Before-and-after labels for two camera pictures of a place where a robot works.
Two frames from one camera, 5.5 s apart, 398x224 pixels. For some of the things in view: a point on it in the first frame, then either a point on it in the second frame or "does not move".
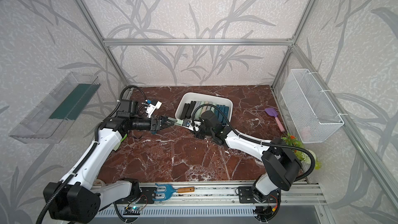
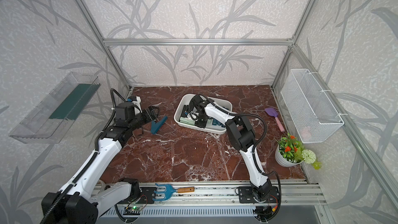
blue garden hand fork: (169, 193) does not move
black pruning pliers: (185, 112) does not move
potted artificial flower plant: (301, 154) does not move
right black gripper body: (203, 131) -> (200, 122)
